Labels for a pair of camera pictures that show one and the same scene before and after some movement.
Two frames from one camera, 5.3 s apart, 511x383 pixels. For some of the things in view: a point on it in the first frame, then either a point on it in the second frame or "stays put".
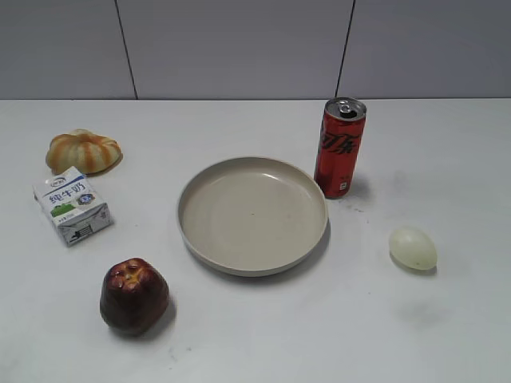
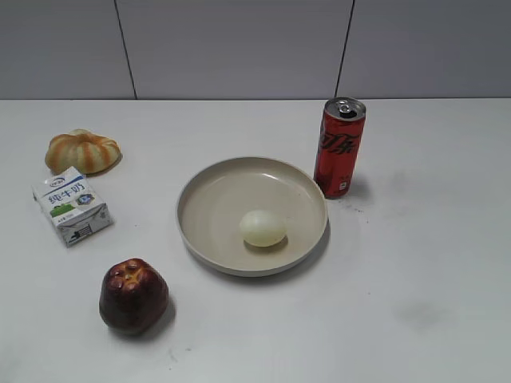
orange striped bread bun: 89,153 stays put
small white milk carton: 73,205 stays put
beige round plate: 254,216 stays put
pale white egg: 413,249 → 263,228
